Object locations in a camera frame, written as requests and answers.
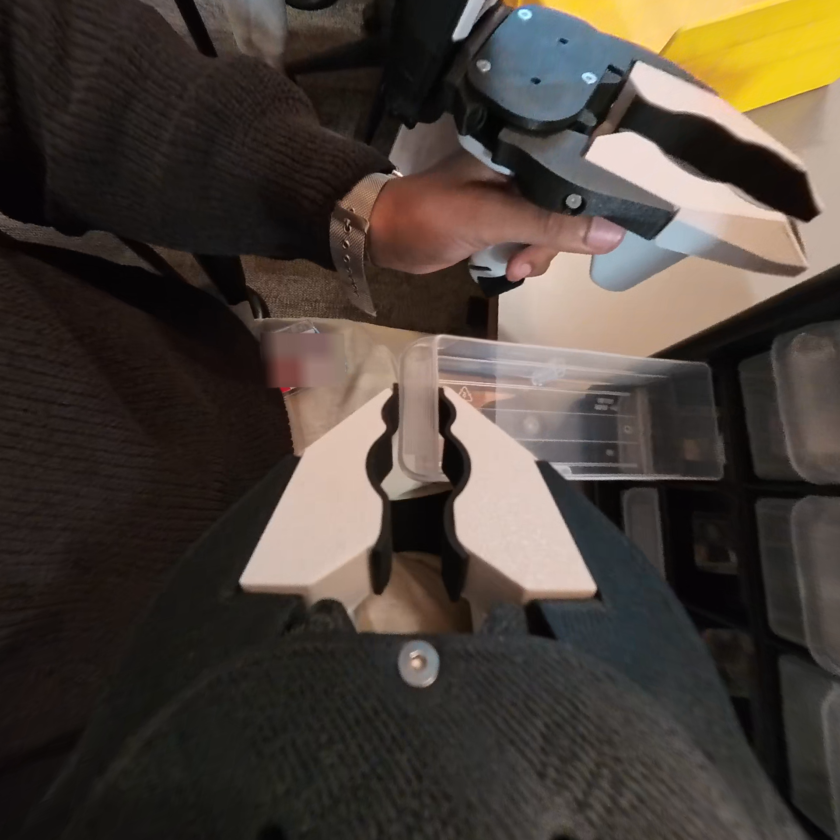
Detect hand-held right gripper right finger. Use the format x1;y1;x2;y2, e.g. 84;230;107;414
438;386;599;616

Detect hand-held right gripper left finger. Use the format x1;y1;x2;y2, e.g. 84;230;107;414
238;385;401;616

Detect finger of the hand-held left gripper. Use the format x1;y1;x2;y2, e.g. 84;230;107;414
612;59;823;222
583;130;809;278

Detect transparent plastic drawer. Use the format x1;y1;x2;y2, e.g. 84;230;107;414
397;333;726;496

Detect black drawer cabinet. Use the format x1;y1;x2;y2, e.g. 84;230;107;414
591;266;840;840

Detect person's left forearm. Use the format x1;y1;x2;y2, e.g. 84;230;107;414
0;0;395;271

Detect white desk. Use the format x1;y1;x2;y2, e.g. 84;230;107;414
387;85;840;368

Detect person's left hand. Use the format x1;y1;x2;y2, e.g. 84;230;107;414
367;154;627;281

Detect yellow plastic bin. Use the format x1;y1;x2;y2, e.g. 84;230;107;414
659;0;840;112

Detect silver mesh wristwatch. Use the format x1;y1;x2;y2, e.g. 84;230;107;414
328;172;403;317

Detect rows of clear cabinet drawers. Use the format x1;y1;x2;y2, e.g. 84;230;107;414
620;320;840;837

